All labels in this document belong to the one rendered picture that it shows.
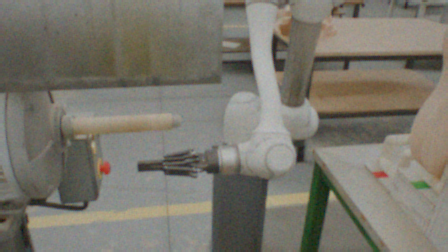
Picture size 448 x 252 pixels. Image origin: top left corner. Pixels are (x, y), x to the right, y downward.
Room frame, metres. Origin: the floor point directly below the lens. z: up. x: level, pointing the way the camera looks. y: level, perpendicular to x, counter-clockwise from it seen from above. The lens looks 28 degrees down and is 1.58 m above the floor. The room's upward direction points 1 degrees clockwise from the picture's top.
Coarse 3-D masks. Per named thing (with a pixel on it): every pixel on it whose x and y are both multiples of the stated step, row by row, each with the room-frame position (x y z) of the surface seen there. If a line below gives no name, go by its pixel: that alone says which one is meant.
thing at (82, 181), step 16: (80, 144) 0.79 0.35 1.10; (96, 144) 0.88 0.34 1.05; (80, 160) 0.79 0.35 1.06; (96, 160) 0.85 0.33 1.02; (64, 176) 0.78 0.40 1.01; (80, 176) 0.79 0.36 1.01; (96, 176) 0.81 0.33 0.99; (64, 192) 0.78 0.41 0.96; (80, 192) 0.79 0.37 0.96; (96, 192) 0.80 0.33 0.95; (64, 208) 0.79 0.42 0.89; (80, 208) 0.82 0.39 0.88
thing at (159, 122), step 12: (84, 120) 0.61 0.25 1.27; (96, 120) 0.61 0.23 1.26; (108, 120) 0.61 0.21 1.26; (120, 120) 0.62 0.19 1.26; (132, 120) 0.62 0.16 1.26; (144, 120) 0.62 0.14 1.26; (156, 120) 0.63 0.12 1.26; (168, 120) 0.63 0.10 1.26; (84, 132) 0.60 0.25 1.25; (96, 132) 0.60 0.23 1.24; (108, 132) 0.61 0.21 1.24; (120, 132) 0.61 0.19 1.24
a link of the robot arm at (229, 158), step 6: (234, 144) 0.96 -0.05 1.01; (222, 150) 0.92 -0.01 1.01; (228, 150) 0.93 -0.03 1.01; (234, 150) 0.93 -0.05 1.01; (222, 156) 0.91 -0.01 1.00; (228, 156) 0.91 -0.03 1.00; (234, 156) 0.91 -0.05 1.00; (222, 162) 0.90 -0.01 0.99; (228, 162) 0.90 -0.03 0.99; (234, 162) 0.90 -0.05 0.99; (222, 168) 0.89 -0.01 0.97; (228, 168) 0.89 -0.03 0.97; (234, 168) 0.90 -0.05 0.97; (222, 174) 0.90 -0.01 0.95; (228, 174) 0.91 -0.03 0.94; (234, 174) 0.92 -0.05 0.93
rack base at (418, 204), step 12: (408, 168) 0.84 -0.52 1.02; (396, 180) 0.83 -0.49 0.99; (408, 180) 0.79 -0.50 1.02; (420, 180) 0.79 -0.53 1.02; (396, 192) 0.82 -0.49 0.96; (408, 192) 0.78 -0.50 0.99; (420, 192) 0.74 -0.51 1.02; (432, 192) 0.74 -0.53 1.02; (408, 204) 0.76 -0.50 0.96; (420, 204) 0.73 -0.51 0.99; (432, 204) 0.69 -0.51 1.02; (408, 216) 0.75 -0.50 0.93; (420, 216) 0.71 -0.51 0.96; (420, 228) 0.70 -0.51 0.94
